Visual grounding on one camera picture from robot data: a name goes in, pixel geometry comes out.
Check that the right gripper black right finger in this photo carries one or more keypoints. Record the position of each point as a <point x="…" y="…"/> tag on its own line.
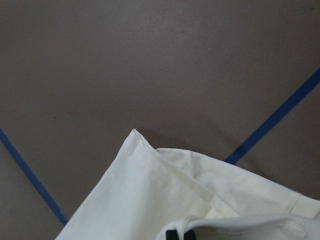
<point x="189" y="235"/>

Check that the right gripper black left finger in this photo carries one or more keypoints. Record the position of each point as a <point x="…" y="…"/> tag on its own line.
<point x="171" y="234"/>

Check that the cream long-sleeve cat shirt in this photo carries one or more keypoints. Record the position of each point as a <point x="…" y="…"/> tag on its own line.
<point x="147" y="191"/>

